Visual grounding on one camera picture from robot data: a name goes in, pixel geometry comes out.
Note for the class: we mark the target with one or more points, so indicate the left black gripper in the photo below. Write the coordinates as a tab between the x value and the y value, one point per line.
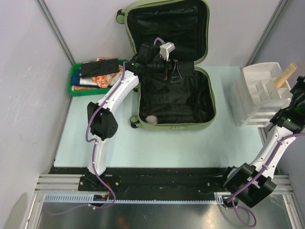
173	75

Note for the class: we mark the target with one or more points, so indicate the olive green hard-shell suitcase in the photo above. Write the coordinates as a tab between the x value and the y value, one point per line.
190	103

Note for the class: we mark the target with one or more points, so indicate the floral tulip print cloth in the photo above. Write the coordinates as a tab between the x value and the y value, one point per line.
108	80

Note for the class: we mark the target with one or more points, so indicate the black cloth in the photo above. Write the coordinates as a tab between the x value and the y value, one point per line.
98	68

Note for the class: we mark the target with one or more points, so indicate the white cloth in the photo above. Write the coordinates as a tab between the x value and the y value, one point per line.
88	82

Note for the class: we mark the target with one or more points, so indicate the orange rabbit print cloth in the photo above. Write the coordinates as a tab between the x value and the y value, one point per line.
81	88

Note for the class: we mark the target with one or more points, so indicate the navy blue cloth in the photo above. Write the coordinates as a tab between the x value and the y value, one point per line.
75	79

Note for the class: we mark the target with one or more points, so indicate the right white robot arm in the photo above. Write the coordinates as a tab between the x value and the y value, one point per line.
251	183

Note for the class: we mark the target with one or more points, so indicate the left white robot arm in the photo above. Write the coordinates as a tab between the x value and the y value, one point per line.
102	124

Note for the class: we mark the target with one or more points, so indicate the white plastic drawer organizer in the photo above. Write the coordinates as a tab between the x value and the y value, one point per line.
254	98

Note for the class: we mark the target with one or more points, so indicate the green plastic tray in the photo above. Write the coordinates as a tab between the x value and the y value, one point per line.
74	68

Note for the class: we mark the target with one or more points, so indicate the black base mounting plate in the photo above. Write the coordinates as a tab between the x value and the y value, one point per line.
153	184

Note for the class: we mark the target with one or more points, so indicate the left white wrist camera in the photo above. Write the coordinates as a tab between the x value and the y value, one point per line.
165	50

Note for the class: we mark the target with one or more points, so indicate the right aluminium frame post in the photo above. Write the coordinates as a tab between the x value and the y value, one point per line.
281	6

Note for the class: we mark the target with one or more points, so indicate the aluminium frame post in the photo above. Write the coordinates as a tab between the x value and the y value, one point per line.
55	29
281	6

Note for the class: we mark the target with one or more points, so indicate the left aluminium frame post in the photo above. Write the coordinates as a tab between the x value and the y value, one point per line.
55	29

